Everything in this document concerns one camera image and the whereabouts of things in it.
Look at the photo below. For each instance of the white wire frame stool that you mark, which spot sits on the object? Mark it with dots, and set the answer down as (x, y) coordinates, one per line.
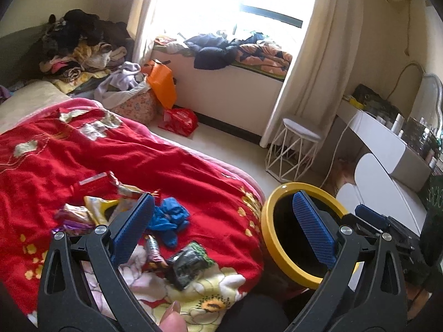
(293, 149)

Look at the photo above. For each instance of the red gold wrapper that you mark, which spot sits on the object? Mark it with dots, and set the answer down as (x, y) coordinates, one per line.
(132, 192)

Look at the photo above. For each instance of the orange paper bag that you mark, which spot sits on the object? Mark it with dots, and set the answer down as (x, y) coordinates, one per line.
(160, 78)

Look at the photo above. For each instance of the red cylindrical snack can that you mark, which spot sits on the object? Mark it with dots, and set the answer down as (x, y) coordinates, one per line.
(101, 185)

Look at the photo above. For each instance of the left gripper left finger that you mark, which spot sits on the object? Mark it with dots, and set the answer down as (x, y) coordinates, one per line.
(65, 301)

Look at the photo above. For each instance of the dark green snack wrapper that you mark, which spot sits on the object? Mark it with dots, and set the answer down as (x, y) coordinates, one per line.
(187, 264)

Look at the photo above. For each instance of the cream curtain right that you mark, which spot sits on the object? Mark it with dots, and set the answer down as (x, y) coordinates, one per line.
(317, 78)

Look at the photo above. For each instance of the floral fabric basket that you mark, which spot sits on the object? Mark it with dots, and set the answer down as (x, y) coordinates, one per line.
(142, 107)

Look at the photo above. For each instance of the red plastic bag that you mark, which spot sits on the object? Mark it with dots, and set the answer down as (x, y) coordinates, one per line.
(181, 121)

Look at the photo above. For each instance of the yellow rimmed black trash bin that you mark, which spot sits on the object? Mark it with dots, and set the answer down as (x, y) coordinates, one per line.
(284, 240)

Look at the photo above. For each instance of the white rounded drawer cabinet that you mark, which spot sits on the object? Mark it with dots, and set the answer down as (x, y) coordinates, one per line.
(374, 188)

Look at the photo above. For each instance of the pile of clothes on bed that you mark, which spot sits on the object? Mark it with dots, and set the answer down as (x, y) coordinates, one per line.
(80, 49)

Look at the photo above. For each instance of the white dresser desk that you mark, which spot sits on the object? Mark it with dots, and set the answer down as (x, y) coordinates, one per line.
(398, 160)

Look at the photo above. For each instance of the yellow white snack bag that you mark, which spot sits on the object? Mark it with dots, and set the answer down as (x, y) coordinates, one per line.
(103, 211)

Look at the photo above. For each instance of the orange patterned quilt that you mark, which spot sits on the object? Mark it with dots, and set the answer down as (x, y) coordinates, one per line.
(265, 57)

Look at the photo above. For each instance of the ornate vanity mirror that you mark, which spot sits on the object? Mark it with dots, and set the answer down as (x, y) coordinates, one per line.
(427, 107)

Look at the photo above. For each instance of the black bag on desk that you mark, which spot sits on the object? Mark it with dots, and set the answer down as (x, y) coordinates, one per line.
(374, 104)

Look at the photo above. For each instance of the blue plastic glove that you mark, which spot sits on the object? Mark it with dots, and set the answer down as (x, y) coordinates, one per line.
(168, 219)

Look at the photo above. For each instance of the brown candy bar wrapper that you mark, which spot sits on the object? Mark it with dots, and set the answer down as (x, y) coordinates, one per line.
(154, 260)

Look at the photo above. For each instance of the lavender white clothes heap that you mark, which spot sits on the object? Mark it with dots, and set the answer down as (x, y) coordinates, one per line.
(124, 83)

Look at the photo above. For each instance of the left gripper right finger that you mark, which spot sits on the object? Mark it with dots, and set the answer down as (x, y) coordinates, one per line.
(334, 306)

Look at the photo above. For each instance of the dark navy jacket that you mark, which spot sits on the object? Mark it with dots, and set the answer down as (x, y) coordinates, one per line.
(212, 52)

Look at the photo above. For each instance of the sheer curtain left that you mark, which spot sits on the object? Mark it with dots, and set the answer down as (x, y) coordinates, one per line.
(136, 28)

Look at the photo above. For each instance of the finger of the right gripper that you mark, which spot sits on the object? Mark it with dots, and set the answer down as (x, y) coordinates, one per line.
(375, 219)

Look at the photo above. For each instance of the person's left hand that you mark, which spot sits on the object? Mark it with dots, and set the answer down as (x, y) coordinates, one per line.
(172, 321)

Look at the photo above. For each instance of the red floral blanket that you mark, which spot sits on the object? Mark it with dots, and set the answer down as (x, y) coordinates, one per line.
(50, 151)

